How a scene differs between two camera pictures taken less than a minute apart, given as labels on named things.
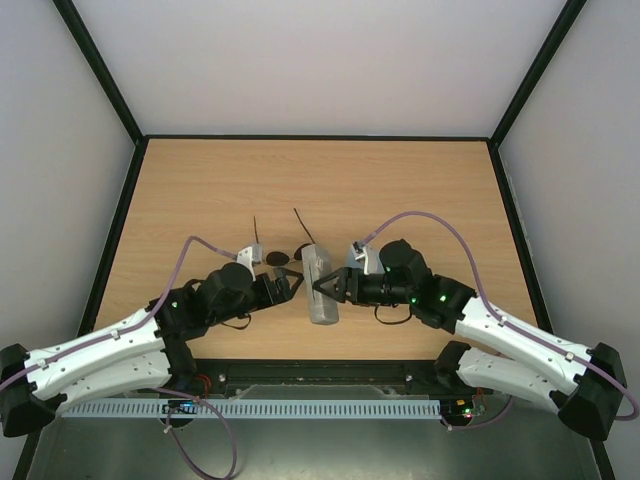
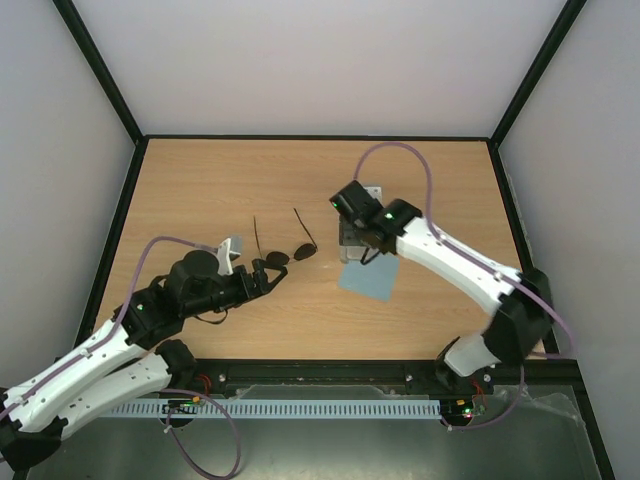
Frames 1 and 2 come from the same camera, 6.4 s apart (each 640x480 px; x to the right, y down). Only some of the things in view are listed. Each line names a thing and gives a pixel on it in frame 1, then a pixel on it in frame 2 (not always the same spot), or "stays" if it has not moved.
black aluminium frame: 319,379 stays
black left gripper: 284,294 to 262,287
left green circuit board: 180,403 stays
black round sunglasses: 280,258 stays
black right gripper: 351,285 to 368,240
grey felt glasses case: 318,263 to 351,244
